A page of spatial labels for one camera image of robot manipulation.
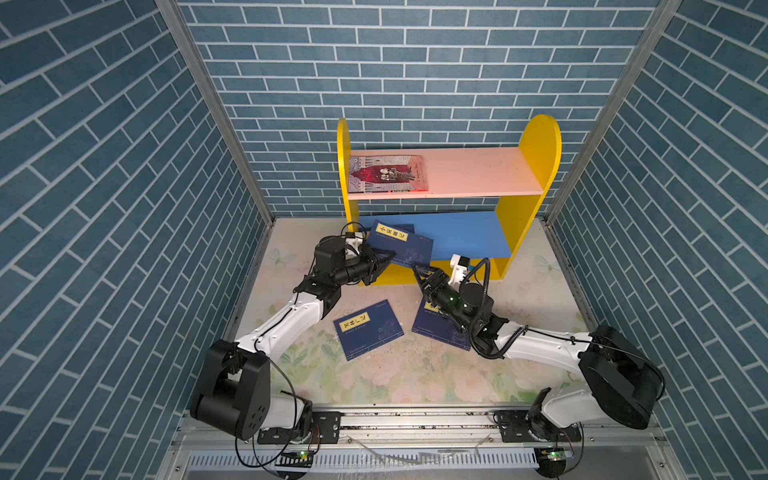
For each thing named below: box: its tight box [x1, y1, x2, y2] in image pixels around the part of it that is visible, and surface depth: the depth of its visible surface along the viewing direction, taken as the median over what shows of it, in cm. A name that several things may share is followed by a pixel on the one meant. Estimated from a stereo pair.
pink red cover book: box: [348, 155, 429, 193], surface depth 76 cm
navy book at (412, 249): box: [368, 219, 433, 267], surface depth 84 cm
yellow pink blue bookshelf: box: [338, 115, 562, 286], surface depth 78 cm
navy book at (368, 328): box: [333, 299, 405, 361], surface depth 93 cm
